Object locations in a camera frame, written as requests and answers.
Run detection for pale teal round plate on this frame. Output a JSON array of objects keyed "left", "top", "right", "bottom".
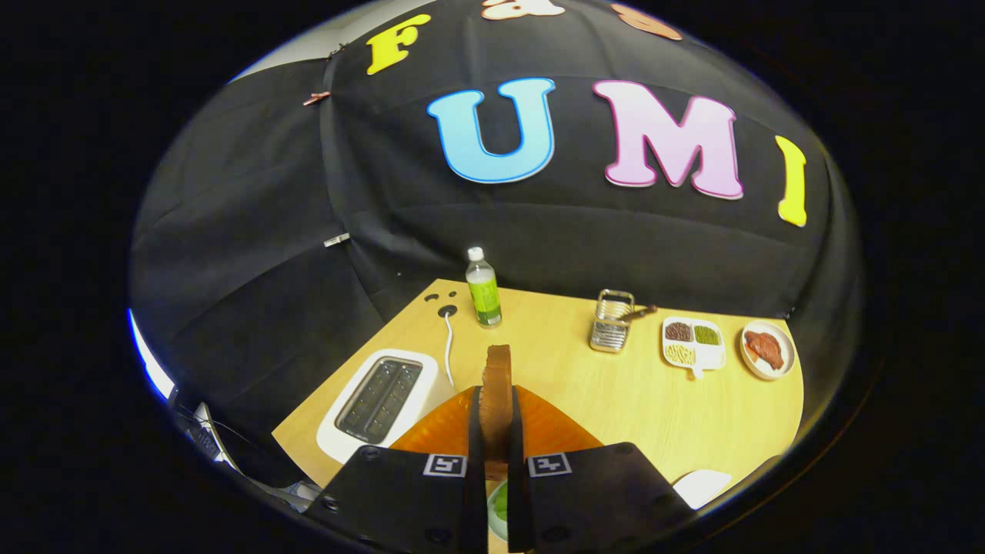
[{"left": 487, "top": 479, "right": 510, "bottom": 543}]

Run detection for white round plate with meat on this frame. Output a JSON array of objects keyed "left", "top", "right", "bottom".
[{"left": 740, "top": 320, "right": 796, "bottom": 382}]

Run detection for white divided dish with beans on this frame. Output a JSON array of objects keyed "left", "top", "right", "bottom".
[{"left": 662, "top": 316, "right": 726, "bottom": 380}]

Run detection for toast bread slice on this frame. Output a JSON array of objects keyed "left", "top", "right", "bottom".
[{"left": 481, "top": 344, "right": 514, "bottom": 482}]

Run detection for clear bottle with green label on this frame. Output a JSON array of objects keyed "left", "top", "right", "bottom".
[{"left": 465, "top": 246, "right": 503, "bottom": 329}]

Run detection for white toaster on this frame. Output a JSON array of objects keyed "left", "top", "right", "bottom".
[{"left": 316, "top": 349, "right": 455, "bottom": 465}]

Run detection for white square plate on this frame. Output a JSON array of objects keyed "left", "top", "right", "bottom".
[{"left": 672, "top": 469, "right": 733, "bottom": 511}]

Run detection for metal wire utensil holder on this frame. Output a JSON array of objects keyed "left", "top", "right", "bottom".
[{"left": 589, "top": 289, "right": 636, "bottom": 354}]

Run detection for black backdrop cloth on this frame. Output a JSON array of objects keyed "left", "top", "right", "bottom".
[{"left": 127, "top": 0, "right": 863, "bottom": 462}]

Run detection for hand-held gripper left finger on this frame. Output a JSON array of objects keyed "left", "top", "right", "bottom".
[{"left": 306, "top": 385, "right": 489, "bottom": 553}]

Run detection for red meat slices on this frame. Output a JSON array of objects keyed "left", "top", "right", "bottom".
[{"left": 744, "top": 331, "right": 785, "bottom": 372}]

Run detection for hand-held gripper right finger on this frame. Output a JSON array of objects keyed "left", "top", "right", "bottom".
[{"left": 506, "top": 385, "right": 698, "bottom": 553}]

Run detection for white power cable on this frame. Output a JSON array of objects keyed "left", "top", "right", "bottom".
[{"left": 439, "top": 305, "right": 459, "bottom": 388}]

